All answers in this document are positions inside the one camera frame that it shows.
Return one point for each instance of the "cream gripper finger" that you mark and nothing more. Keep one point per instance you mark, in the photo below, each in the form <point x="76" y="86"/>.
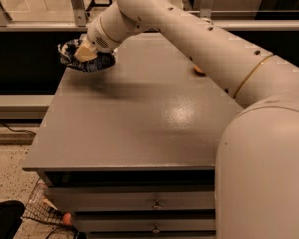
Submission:
<point x="85" y="52"/>

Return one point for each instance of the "grey drawer cabinet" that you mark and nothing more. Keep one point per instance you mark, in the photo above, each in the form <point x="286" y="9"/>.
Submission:
<point x="150" y="120"/>

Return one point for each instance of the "small orange ball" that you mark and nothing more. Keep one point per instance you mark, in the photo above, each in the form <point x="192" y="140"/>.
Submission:
<point x="67" y="219"/>

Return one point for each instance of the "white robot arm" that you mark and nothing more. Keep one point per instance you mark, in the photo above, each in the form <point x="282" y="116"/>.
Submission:
<point x="257" y="162"/>

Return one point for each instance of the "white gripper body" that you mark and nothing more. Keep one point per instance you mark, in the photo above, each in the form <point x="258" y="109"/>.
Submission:
<point x="97" y="37"/>

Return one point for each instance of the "blue chip bag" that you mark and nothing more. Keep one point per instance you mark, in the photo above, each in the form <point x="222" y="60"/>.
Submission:
<point x="67" y="58"/>

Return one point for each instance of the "orange fruit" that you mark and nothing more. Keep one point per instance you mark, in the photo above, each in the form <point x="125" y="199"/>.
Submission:
<point x="198" y="69"/>

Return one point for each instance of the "metal railing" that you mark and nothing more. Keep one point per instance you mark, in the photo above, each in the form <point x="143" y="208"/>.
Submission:
<point x="236" y="15"/>

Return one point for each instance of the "drawer with knob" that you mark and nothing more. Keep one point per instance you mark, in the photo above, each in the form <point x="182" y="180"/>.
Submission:
<point x="131" y="198"/>
<point x="153" y="222"/>

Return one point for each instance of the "wire basket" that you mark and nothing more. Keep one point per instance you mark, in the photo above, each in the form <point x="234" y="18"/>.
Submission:
<point x="38" y="208"/>

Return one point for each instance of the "upper drawer with knob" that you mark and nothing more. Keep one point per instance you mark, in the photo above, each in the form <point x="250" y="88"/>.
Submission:
<point x="131" y="198"/>

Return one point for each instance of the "black stand base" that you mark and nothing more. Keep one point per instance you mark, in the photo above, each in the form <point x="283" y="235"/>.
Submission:
<point x="97" y="4"/>

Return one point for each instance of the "lower drawer with knob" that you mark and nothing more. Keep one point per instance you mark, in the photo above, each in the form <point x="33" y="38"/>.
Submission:
<point x="153" y="222"/>

